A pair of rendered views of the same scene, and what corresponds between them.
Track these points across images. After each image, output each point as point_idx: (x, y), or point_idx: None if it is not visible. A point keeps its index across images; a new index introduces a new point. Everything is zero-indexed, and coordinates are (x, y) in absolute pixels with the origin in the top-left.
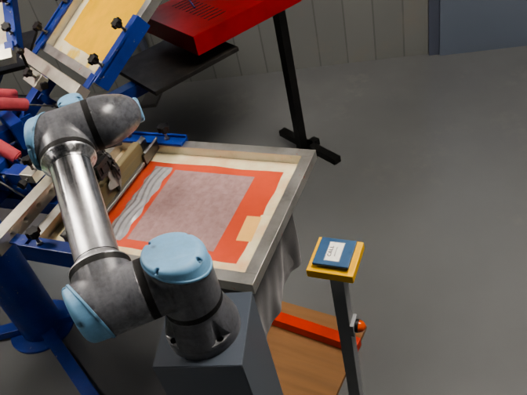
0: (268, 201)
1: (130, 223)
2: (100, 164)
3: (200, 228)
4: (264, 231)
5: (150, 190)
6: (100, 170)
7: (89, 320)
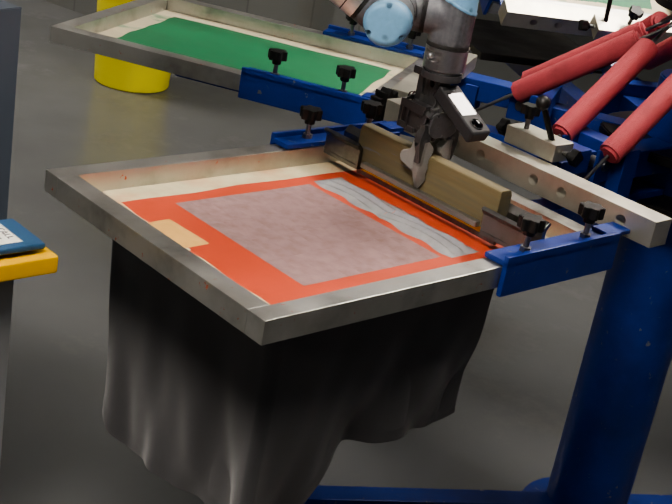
0: (213, 265)
1: (340, 193)
2: (410, 103)
3: (243, 215)
4: (129, 210)
5: (404, 223)
6: (406, 112)
7: None
